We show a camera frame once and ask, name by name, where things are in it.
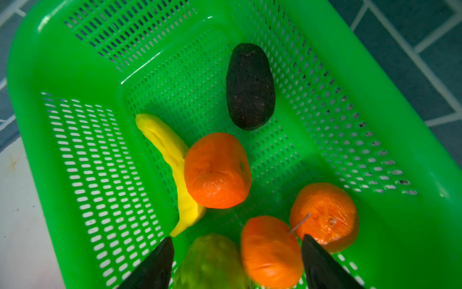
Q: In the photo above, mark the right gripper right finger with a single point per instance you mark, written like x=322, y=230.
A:
x=322, y=271

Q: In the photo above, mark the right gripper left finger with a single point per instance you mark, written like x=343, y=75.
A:
x=155, y=271

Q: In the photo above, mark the orange fruit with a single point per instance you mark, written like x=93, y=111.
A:
x=270, y=254
x=217, y=171

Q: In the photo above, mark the green custard apple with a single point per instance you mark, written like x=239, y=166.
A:
x=212, y=262

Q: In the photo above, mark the dark avocado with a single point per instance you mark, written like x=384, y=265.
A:
x=250, y=90

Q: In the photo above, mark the orange tangerine in basket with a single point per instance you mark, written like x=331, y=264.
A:
x=326, y=213

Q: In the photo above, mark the yellow banana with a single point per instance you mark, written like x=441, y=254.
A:
x=173, y=150

